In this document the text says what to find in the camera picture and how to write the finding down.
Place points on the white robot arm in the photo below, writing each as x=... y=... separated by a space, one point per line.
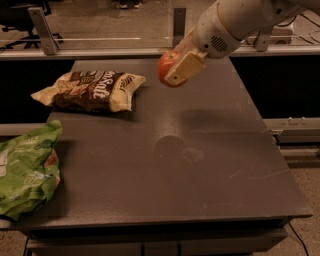
x=242 y=18

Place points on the glass barrier panel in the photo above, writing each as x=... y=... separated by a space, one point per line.
x=98 y=25

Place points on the red apple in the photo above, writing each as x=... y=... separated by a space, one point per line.
x=165 y=63

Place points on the metal bracket post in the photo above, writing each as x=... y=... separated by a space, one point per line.
x=46 y=38
x=179 y=19
x=262 y=40

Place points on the green chip bag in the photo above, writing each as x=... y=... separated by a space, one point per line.
x=29 y=171

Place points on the brown chip bag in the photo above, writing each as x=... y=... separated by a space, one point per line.
x=91 y=91

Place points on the left metal bracket post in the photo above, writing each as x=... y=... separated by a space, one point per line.
x=46 y=38

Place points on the right metal bracket post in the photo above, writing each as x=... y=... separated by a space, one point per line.
x=262 y=40

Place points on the black office chair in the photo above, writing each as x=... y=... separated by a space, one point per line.
x=14 y=15

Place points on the middle metal bracket post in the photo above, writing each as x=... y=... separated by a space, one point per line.
x=179 y=19

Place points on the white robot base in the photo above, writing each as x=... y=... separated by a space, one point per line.
x=280 y=34

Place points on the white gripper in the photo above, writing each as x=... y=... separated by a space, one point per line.
x=210 y=32

